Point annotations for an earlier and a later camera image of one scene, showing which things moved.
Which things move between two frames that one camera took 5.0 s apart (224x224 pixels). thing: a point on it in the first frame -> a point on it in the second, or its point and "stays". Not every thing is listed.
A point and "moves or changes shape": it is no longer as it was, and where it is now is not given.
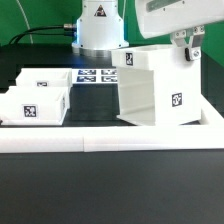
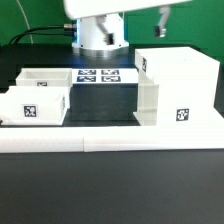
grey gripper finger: x=179 y=37 -> x=109 y=37
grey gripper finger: x=193 y=52 -> x=160 y=30
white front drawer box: x=34 y=105 stays
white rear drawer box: x=45 y=77 stays
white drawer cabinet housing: x=157 y=84 moves or changes shape
